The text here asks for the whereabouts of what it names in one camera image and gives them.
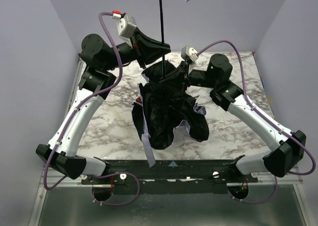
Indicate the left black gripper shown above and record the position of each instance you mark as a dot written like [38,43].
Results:
[140,51]

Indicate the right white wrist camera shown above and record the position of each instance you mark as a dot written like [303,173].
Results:
[189,54]

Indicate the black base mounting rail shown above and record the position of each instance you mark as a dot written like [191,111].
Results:
[168,177]

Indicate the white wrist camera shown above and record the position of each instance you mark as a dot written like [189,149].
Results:
[126,26]
[189,54]

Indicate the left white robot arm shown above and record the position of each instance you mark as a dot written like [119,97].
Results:
[60,153]

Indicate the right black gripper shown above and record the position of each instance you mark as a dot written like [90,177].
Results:
[185,75]

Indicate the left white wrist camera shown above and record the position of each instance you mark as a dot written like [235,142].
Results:
[126,26]

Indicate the aluminium extrusion frame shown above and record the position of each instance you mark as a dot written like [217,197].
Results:
[280,180]

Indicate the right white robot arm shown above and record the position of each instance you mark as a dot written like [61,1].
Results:
[286,148]

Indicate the purple umbrella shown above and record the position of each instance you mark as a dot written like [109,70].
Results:
[162,108]

